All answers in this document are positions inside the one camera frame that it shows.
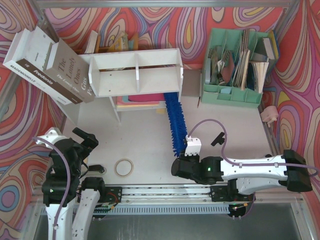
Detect blue microfiber duster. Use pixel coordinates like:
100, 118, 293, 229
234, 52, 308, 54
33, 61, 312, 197
163, 92, 188, 157

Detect black stapler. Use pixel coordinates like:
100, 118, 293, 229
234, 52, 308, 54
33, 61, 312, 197
87, 164, 107, 175

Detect taupe book Lonely Ones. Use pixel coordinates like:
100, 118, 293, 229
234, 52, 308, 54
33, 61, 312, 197
44, 39, 95, 104

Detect masking tape roll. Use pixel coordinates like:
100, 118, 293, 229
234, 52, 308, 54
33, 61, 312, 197
114, 158, 134, 178

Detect yellow sticky note pad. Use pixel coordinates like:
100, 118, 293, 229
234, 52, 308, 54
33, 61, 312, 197
156, 108, 166, 114

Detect white wooden bookshelf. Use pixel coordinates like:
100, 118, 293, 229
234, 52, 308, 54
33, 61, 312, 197
78, 47, 185, 123

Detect pink piggy figure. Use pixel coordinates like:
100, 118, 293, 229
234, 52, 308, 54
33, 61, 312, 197
260, 105, 279, 128

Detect white book Mademoiselle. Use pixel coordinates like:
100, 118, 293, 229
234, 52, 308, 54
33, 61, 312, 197
3, 30, 59, 102

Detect mint green desk organizer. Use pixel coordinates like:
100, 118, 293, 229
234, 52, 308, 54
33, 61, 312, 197
200, 28, 280, 108

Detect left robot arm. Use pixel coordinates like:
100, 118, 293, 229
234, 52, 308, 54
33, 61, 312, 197
36, 127, 106, 240

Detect black mounting rail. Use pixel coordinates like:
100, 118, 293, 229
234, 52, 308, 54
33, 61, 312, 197
77, 184, 251, 205

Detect black clip object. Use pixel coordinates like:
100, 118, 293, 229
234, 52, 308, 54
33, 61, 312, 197
210, 132, 225, 147

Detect stack of coloured paper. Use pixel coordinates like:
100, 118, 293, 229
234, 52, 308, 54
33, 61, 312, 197
116, 93, 165, 108

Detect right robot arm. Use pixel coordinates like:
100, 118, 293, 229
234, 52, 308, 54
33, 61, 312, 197
171, 150, 313, 195

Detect brown book Fredonia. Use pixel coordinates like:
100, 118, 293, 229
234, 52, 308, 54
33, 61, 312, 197
16, 27, 82, 105

